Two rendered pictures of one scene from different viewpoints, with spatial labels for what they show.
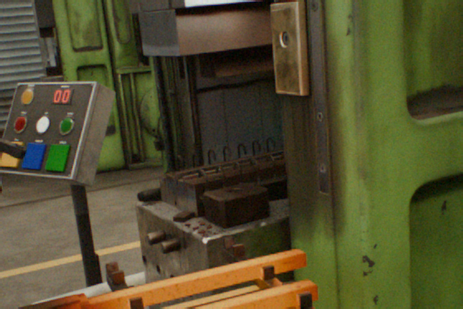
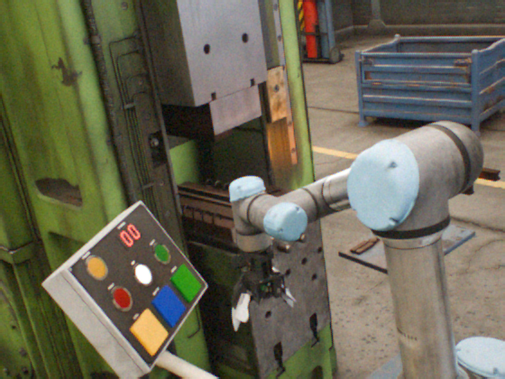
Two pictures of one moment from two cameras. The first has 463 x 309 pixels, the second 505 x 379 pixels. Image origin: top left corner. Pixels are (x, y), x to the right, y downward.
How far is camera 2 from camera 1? 270 cm
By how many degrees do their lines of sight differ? 99
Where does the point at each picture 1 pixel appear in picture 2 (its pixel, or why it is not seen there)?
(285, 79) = (278, 111)
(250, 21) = not seen: hidden behind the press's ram
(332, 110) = (293, 117)
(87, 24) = not seen: outside the picture
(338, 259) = not seen: hidden behind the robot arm
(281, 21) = (274, 79)
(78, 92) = (139, 219)
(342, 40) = (296, 80)
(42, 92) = (106, 250)
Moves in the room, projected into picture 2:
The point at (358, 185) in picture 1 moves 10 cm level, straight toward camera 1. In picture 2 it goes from (308, 147) to (335, 142)
